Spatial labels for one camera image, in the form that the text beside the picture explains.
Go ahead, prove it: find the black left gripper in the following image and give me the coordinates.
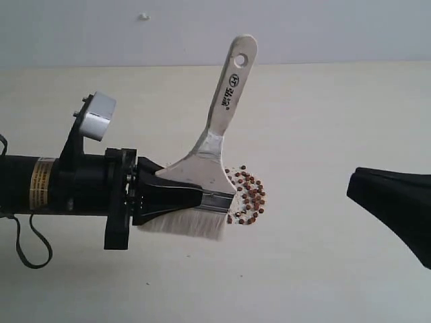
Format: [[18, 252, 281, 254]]
[[57, 148, 203, 250]]

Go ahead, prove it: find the white wide paint brush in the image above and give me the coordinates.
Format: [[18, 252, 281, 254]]
[[138, 34, 258, 240]]

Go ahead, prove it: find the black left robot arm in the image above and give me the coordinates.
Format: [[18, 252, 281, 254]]
[[1, 148, 203, 250]]

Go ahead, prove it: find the pile of white grains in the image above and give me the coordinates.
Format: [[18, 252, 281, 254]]
[[225, 165, 266, 225]]

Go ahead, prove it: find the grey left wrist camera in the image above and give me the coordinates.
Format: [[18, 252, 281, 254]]
[[60, 92, 117, 162]]

